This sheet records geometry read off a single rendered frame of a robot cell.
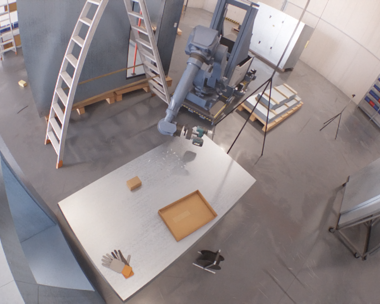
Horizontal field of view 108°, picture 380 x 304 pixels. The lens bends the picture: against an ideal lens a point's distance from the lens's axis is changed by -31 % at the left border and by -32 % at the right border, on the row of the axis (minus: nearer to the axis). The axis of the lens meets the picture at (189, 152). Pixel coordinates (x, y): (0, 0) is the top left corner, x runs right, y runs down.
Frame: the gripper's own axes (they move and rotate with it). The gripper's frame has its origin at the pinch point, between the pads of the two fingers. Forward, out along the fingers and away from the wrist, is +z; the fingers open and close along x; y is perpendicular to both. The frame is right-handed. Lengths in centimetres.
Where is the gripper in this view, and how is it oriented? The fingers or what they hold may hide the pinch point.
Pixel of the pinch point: (199, 136)
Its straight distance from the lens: 207.3
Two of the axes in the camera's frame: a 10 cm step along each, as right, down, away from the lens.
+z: 9.5, 3.0, 0.4
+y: -2.3, 6.3, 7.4
